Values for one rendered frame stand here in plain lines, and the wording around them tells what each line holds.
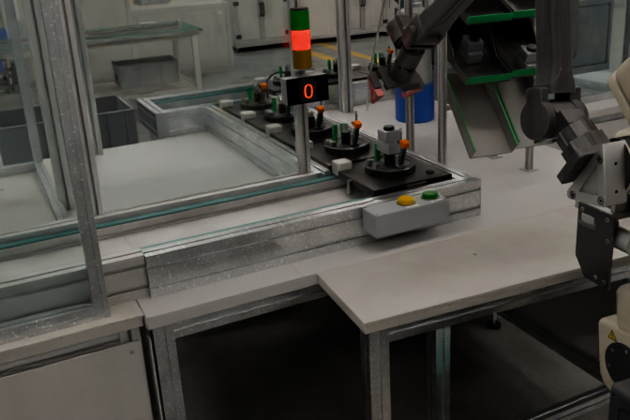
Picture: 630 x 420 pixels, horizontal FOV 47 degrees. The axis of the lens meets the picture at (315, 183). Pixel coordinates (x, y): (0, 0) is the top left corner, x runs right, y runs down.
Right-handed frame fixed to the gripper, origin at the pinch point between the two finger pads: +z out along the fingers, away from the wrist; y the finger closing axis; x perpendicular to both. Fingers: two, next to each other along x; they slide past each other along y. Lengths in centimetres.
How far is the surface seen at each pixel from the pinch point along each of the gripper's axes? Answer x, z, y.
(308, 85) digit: -9.3, 2.4, 19.1
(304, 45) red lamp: -16.5, -5.5, 19.7
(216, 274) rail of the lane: 34, 9, 57
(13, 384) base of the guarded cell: 45, 13, 102
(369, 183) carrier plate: 18.4, 10.7, 10.1
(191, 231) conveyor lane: 17, 19, 57
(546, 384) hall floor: 71, 93, -68
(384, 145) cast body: 9.6, 8.3, 2.5
